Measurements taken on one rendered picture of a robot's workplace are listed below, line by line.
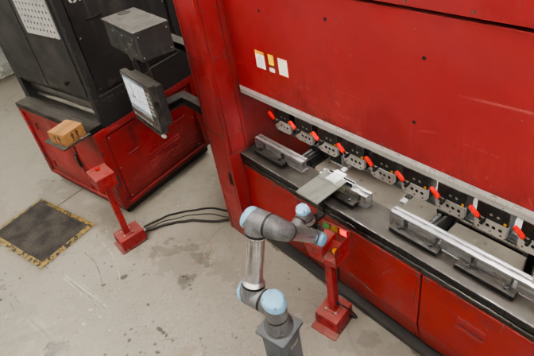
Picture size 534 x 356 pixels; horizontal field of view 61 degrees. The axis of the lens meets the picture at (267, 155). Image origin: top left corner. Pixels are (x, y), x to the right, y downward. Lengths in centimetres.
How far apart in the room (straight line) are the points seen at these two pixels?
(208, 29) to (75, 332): 242
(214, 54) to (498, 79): 178
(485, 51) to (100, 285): 330
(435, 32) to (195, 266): 269
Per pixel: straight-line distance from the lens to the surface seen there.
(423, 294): 279
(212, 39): 302
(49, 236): 480
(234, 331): 345
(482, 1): 185
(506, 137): 204
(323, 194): 277
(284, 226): 209
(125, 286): 399
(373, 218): 279
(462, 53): 197
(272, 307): 227
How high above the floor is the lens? 283
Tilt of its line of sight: 36 degrees down
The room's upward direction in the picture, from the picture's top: 10 degrees counter-clockwise
